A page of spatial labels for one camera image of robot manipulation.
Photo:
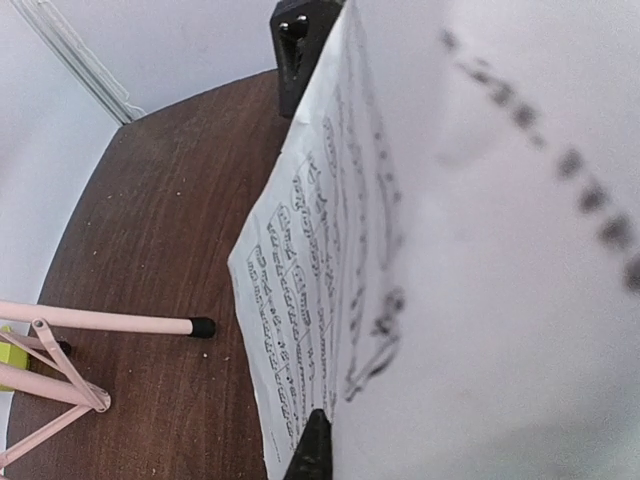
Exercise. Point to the green plastic bowl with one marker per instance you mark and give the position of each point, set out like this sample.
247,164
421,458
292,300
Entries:
13,355

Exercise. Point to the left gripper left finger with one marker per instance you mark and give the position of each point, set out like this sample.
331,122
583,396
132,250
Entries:
299,30

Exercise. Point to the sheet music page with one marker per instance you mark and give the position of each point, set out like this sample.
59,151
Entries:
445,258

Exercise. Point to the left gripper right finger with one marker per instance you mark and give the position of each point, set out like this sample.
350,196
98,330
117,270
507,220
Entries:
313,456

